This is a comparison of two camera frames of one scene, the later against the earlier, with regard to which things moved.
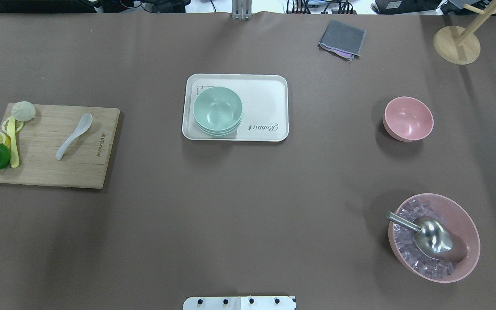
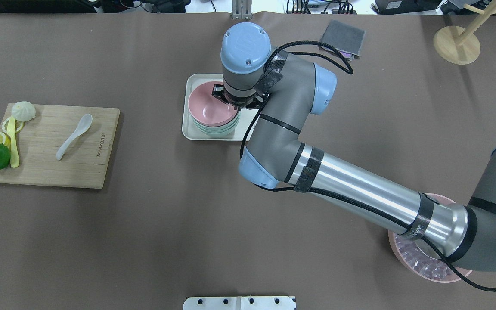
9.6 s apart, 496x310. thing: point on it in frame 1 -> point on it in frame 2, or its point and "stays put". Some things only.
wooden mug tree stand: [460, 45] stays put
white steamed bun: [23, 111] stays put
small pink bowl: [407, 119] -> [208, 110]
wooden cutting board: [62, 146] stays put
